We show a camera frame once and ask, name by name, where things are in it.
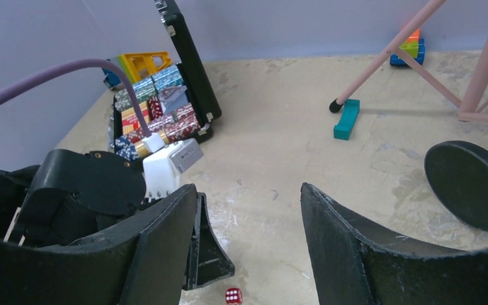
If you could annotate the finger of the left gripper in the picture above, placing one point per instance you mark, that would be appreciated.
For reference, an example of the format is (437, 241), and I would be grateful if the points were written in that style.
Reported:
(207, 262)

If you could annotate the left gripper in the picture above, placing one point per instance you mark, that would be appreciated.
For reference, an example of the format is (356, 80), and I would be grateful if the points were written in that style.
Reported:
(73, 195)

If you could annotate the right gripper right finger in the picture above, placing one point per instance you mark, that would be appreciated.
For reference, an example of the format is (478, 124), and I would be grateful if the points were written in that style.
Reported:
(358, 261)

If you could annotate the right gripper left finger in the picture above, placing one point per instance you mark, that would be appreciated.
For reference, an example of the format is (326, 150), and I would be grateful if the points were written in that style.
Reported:
(140, 260)

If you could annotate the red die pair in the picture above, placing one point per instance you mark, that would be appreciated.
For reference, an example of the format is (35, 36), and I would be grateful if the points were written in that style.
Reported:
(233, 296)

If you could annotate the red Texas Hold'em card deck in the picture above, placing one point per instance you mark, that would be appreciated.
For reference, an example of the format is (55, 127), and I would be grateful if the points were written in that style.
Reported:
(130, 121)

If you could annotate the black poker chip case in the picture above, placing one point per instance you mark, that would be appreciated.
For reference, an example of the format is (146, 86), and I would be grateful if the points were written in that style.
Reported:
(199, 90)

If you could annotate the yellow 50 chip stack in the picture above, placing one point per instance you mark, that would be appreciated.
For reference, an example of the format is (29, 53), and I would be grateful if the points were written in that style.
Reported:
(143, 148)

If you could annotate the red 100 chip stack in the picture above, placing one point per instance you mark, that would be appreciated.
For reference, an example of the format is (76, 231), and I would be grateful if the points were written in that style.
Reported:
(180, 130)

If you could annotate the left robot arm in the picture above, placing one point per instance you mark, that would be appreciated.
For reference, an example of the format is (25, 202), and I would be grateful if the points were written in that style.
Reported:
(13, 186)

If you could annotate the blue white chip stack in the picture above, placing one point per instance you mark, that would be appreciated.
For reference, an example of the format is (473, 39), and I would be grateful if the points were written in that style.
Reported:
(129, 152)

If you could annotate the light blue chip row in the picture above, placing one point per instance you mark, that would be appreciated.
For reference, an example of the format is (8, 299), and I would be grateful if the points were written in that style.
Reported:
(148, 87)

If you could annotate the teal block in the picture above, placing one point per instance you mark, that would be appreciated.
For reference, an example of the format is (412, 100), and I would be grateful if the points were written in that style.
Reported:
(350, 112)

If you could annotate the blue card deck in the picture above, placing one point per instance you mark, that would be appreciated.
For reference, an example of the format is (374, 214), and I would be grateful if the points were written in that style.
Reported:
(172, 98)

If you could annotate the black round disc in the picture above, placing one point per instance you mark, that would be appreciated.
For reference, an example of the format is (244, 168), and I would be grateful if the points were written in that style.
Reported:
(457, 172)

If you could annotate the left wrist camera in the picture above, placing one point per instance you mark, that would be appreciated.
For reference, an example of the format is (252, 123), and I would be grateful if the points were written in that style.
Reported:
(166, 163)

